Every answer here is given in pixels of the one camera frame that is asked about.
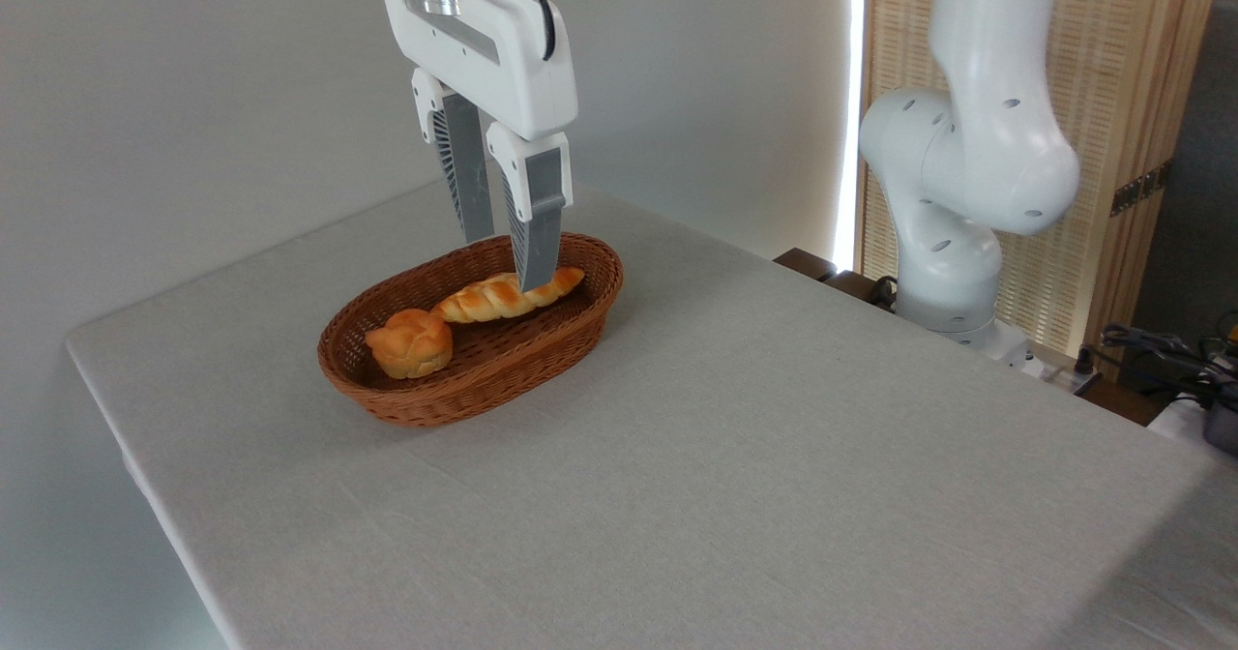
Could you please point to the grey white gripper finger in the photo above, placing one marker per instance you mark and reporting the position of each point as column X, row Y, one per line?
column 542, row 224
column 469, row 176

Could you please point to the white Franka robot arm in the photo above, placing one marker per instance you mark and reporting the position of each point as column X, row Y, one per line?
column 977, row 147

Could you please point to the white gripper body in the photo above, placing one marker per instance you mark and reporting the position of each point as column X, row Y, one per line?
column 493, row 60

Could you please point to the grey tablecloth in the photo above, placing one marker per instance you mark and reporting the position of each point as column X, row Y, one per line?
column 774, row 534

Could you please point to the long braided bread loaf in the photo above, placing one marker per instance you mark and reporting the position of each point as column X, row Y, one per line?
column 484, row 300

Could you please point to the wooden bamboo folding screen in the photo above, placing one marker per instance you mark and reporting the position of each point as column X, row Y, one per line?
column 1132, row 99

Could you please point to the dark brown wooden board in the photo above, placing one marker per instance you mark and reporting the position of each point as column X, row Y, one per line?
column 808, row 263

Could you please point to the brown wicker oval basket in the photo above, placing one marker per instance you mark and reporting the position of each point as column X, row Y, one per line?
column 503, row 369

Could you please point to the round golden bread bun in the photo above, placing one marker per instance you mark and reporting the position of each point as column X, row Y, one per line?
column 411, row 342

